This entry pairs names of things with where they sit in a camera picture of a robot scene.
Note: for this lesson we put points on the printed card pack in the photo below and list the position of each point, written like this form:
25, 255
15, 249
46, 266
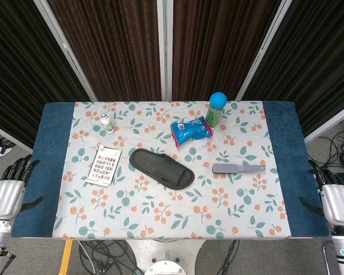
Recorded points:
103, 166

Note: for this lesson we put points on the black rubber slipper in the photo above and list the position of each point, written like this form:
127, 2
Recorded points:
160, 169

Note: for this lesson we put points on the floral tablecloth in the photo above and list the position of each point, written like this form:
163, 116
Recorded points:
175, 212

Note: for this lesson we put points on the green drink can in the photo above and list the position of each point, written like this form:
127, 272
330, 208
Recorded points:
214, 117

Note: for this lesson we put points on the blue table cloth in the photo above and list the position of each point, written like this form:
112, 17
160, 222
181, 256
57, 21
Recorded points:
46, 143

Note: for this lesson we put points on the blue snack bag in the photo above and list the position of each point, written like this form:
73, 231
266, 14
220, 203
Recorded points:
190, 130

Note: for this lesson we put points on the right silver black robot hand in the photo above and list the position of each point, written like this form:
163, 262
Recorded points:
339, 203

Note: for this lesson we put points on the dark curtain partition panel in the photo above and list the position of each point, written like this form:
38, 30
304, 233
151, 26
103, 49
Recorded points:
111, 48
318, 63
218, 43
14, 71

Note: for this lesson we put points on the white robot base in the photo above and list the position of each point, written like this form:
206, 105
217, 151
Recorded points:
163, 257

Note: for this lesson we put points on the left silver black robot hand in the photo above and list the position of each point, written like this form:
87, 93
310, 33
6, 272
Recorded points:
4, 197

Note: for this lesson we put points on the small white bottle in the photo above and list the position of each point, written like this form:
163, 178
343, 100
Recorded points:
108, 124

